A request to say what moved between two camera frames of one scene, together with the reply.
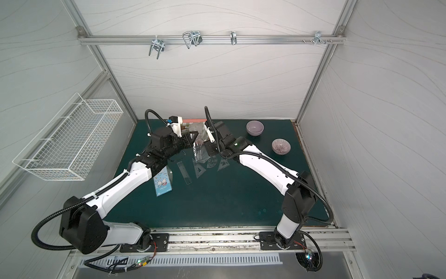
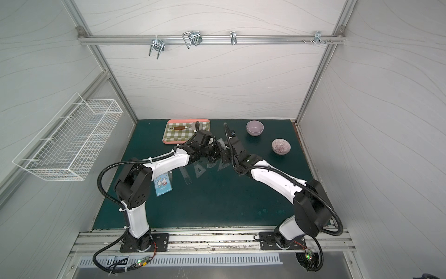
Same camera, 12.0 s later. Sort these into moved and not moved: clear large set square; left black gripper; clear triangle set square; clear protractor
Moved: left black gripper
Not moved: clear protractor; clear triangle set square; clear large set square
